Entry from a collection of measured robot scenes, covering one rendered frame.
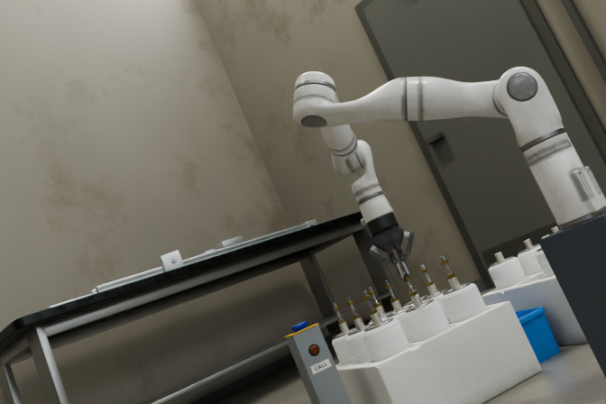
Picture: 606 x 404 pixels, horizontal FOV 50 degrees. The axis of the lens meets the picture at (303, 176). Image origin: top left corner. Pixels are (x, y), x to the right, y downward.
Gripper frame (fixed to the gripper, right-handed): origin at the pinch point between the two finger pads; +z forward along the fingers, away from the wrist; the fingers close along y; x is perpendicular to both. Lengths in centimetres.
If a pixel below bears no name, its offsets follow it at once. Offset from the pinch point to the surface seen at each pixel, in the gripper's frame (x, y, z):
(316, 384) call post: -11.5, -29.6, 15.9
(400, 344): -8.4, -8.2, 15.6
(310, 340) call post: -10.4, -27.0, 6.4
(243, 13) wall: 352, -11, -249
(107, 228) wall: 273, -159, -105
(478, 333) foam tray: -4.1, 9.9, 20.6
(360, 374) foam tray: -3.2, -19.9, 18.7
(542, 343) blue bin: 10.5, 25.5, 31.0
